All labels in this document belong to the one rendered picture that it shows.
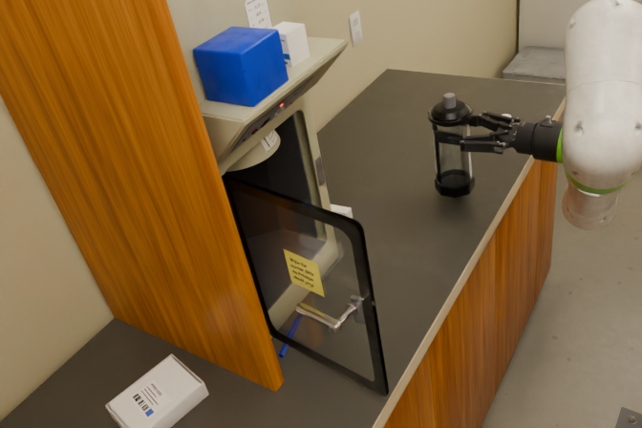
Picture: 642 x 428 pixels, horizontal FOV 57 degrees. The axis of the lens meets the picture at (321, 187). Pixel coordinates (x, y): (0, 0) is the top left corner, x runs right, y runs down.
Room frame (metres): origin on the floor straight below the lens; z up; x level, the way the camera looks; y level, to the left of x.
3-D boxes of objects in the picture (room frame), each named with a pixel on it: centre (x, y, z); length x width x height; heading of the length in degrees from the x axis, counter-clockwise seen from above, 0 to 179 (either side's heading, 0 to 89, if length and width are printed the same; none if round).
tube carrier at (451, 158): (1.27, -0.35, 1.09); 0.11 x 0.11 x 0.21
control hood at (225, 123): (0.97, 0.04, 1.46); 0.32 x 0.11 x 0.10; 141
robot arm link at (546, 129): (1.13, -0.53, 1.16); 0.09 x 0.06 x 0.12; 141
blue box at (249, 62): (0.91, 0.09, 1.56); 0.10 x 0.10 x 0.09; 51
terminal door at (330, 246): (0.77, 0.06, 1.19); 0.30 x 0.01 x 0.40; 44
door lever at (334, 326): (0.69, 0.03, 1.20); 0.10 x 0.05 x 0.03; 44
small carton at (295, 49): (1.01, 0.01, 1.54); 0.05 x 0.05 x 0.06; 45
